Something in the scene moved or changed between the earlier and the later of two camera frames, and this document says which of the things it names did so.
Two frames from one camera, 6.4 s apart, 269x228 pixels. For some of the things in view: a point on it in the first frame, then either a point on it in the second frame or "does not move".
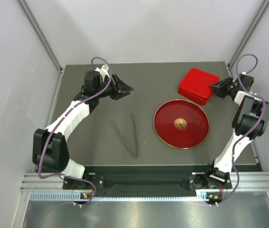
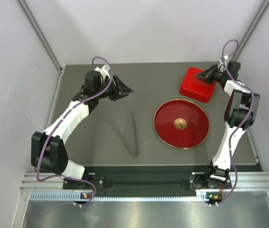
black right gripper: [219, 87] → [206, 74]
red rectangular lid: [194, 85] does not move
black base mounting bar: [149, 177] does not move
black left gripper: [125, 89] does not move
